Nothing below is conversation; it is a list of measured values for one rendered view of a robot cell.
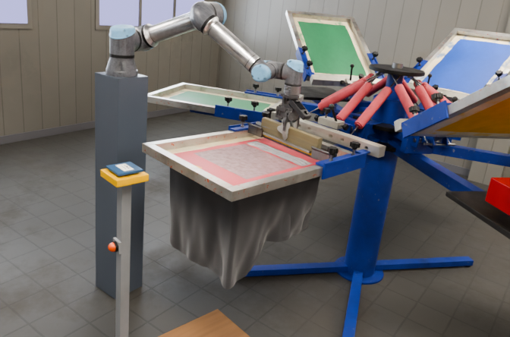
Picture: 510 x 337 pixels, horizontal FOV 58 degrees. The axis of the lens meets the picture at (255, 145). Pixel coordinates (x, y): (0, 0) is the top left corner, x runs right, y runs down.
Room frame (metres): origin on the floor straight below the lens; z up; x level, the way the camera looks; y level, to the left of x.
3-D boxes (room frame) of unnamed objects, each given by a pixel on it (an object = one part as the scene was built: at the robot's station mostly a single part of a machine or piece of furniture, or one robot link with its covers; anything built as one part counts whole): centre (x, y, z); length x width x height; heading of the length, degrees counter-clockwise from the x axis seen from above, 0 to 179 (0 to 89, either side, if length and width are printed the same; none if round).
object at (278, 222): (1.73, -0.12, 0.74); 0.46 x 0.04 x 0.42; 135
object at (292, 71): (2.07, -0.14, 1.32); 0.09 x 0.08 x 0.11; 70
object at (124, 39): (2.24, 0.68, 1.37); 0.13 x 0.12 x 0.14; 160
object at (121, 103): (2.23, 0.68, 0.60); 0.18 x 0.18 x 1.20; 55
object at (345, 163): (1.89, -0.38, 0.98); 0.30 x 0.05 x 0.07; 135
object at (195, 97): (2.89, 0.12, 1.05); 1.08 x 0.61 x 0.23; 75
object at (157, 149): (1.91, -0.01, 0.97); 0.79 x 0.58 x 0.04; 135
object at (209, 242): (1.71, 0.19, 0.74); 0.45 x 0.03 x 0.43; 45
